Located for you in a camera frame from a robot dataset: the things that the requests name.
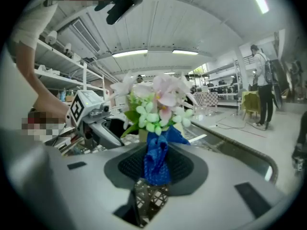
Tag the ceiling air conditioner vent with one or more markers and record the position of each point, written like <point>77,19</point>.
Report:
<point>86,35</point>

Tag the white metal shelving rack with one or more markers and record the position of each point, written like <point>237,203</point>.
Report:
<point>225,85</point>
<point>62,80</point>

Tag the white paper roll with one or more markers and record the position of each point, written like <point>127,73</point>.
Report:
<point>51,37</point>
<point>67,47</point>

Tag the checkered tablecloth table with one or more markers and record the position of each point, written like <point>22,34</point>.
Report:
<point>206,99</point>

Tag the yellow covered chair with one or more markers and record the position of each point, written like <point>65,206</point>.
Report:
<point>250,102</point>

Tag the beige flower pot with flowers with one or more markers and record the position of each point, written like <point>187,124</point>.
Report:
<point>158,99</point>

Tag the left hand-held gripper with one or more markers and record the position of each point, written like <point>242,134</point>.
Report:
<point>82,106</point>

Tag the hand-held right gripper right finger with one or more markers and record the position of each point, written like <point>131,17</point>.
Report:
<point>216,188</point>

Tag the person's white shirt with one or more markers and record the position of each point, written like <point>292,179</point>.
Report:
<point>31,23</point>

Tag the black head-worn camera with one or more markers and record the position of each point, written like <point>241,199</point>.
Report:
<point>122,3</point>

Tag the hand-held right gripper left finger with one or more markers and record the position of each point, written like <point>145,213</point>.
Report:
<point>79,188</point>

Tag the person's left forearm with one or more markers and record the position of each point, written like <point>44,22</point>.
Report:
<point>36,85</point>

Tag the blue cloth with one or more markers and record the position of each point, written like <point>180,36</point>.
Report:
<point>156,162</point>

